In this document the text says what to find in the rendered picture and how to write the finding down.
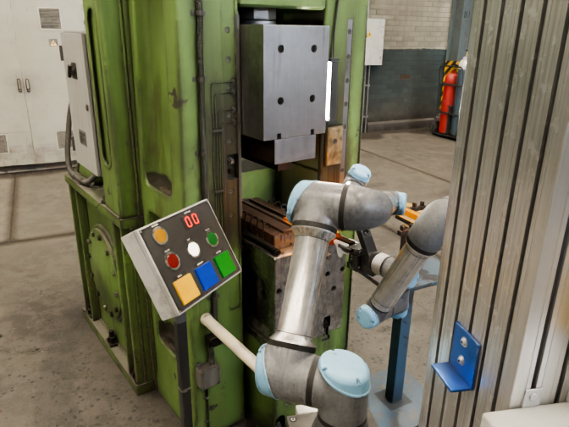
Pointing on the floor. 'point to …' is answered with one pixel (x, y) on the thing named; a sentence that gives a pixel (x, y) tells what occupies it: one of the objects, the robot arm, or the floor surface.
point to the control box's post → (183, 368)
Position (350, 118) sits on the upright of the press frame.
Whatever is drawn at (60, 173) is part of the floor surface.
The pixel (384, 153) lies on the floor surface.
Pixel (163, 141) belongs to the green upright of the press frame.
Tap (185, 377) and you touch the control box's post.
